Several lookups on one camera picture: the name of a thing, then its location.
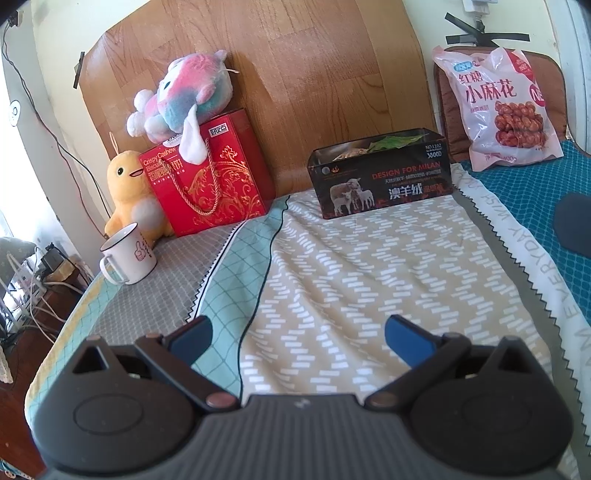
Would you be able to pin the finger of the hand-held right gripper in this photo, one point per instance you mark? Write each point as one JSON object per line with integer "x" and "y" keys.
{"x": 575, "y": 224}

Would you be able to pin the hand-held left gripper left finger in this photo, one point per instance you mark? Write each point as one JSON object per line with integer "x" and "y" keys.
{"x": 191, "y": 334}

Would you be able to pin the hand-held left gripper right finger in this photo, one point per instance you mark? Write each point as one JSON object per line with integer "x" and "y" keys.
{"x": 406, "y": 337}

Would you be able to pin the black printed box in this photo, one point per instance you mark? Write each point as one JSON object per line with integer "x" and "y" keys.
{"x": 383, "y": 189}

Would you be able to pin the large green leaf-print packet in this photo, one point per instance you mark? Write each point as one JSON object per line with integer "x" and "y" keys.
{"x": 395, "y": 142}

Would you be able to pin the teal quilted mat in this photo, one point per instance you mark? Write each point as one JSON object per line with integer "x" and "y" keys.
{"x": 521, "y": 203}

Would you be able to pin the patterned bedsheet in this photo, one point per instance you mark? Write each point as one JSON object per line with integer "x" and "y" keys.
{"x": 346, "y": 277}

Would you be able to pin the white enamel mug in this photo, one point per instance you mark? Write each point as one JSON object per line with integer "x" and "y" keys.
{"x": 134, "y": 258}

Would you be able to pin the large pink snack bag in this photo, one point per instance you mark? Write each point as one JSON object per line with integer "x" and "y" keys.
{"x": 503, "y": 101}

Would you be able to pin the yellow plush duck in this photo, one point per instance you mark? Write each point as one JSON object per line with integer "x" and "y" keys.
{"x": 129, "y": 194}

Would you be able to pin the red gift box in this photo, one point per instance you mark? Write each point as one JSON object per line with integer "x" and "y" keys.
{"x": 231, "y": 184}

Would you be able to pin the black power adapter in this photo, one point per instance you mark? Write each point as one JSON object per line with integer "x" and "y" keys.
{"x": 53, "y": 258}

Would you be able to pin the brown cushion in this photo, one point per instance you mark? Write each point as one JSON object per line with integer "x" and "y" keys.
{"x": 450, "y": 124}

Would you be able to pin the grey cloth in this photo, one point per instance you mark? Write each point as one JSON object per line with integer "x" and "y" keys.
{"x": 16, "y": 258}

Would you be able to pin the black tape strip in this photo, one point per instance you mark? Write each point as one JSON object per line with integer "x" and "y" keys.
{"x": 79, "y": 69}
{"x": 461, "y": 23}
{"x": 475, "y": 37}

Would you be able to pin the wooden headboard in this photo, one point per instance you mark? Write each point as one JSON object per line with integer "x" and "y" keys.
{"x": 300, "y": 83}

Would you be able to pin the white window frame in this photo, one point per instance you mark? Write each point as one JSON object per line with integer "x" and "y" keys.
{"x": 575, "y": 69}

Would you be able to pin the round white wall device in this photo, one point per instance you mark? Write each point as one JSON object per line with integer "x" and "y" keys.
{"x": 16, "y": 114}

